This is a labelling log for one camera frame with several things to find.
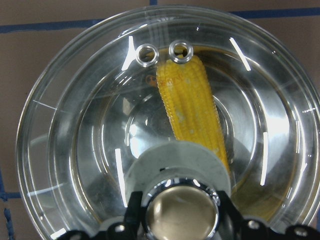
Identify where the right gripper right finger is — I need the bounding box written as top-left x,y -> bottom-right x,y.
217,190 -> 320,240

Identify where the yellow corn cob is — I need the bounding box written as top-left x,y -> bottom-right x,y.
156,55 -> 230,170

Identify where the pale green steel pot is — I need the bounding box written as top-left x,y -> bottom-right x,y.
24,14 -> 316,233

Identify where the glass pot lid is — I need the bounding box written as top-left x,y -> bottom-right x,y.
15,5 -> 320,240

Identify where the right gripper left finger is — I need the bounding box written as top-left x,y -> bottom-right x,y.
57,191 -> 143,240

